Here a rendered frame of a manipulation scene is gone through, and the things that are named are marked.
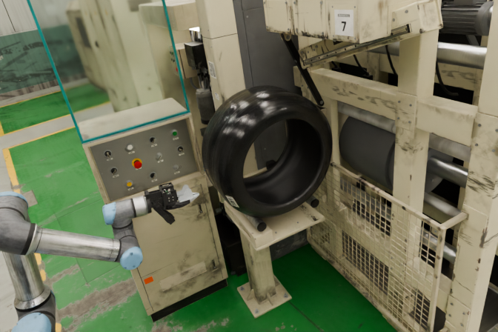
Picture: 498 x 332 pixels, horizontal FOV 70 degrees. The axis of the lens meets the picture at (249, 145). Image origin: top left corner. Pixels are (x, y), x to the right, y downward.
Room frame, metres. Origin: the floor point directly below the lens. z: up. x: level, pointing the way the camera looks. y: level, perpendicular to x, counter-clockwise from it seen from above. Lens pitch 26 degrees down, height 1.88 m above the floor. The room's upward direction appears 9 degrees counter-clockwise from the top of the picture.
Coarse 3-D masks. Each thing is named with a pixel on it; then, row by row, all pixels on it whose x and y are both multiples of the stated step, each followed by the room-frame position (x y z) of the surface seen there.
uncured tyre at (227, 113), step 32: (256, 96) 1.34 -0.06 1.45; (288, 96) 1.32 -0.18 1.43; (224, 128) 1.27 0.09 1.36; (256, 128) 1.22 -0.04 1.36; (288, 128) 1.59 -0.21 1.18; (320, 128) 1.33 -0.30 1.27; (224, 160) 1.19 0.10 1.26; (288, 160) 1.57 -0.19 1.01; (320, 160) 1.35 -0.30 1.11; (224, 192) 1.19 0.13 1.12; (256, 192) 1.46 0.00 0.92; (288, 192) 1.42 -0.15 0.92
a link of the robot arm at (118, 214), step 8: (128, 200) 1.13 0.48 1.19; (104, 208) 1.09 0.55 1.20; (112, 208) 1.09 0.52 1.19; (120, 208) 1.09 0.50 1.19; (128, 208) 1.10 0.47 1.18; (104, 216) 1.07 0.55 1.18; (112, 216) 1.07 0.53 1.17; (120, 216) 1.08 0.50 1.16; (128, 216) 1.09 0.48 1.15; (112, 224) 1.08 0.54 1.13; (120, 224) 1.07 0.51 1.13; (128, 224) 1.09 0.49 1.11
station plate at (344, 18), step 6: (336, 12) 1.20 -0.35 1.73; (342, 12) 1.17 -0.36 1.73; (348, 12) 1.15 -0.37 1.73; (336, 18) 1.20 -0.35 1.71; (342, 18) 1.17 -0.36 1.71; (348, 18) 1.15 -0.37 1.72; (336, 24) 1.20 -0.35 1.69; (342, 24) 1.18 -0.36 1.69; (348, 24) 1.15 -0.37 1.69; (336, 30) 1.20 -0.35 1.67; (342, 30) 1.18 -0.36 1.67; (348, 30) 1.15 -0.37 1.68
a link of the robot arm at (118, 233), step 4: (132, 224) 1.11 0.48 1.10; (112, 228) 1.09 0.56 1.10; (116, 228) 1.07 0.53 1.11; (120, 228) 1.07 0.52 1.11; (124, 228) 1.08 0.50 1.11; (128, 228) 1.09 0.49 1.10; (132, 228) 1.10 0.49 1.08; (116, 232) 1.07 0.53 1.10; (120, 232) 1.07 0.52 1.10; (124, 232) 1.06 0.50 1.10; (128, 232) 1.07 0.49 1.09; (132, 232) 1.08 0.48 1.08; (116, 236) 1.06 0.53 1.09; (120, 236) 1.05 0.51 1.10
